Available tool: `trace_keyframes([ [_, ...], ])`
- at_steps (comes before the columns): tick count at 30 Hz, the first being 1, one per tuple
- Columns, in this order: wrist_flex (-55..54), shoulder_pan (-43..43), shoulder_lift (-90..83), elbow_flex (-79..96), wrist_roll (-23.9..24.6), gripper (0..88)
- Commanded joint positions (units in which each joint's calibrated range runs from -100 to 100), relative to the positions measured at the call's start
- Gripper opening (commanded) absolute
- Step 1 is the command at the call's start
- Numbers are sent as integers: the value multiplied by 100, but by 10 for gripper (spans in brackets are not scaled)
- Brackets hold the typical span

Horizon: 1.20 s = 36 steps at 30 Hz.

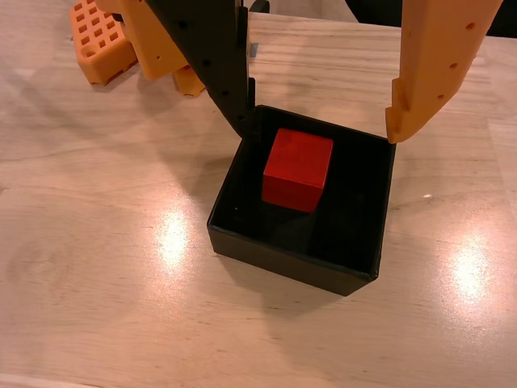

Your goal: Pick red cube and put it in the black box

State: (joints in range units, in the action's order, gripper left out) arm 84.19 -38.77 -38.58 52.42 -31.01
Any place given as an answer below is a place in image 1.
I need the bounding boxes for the black open box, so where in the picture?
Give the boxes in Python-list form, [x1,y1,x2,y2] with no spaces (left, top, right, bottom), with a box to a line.
[206,104,397,298]

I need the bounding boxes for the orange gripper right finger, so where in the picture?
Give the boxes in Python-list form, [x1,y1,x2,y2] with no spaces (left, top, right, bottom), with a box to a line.
[385,0,504,145]

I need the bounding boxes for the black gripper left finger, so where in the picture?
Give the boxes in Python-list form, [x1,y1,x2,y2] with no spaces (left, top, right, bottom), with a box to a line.
[145,0,263,143]

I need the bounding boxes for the red cube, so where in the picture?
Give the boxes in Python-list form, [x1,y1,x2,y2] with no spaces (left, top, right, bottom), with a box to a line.
[261,128,334,214]

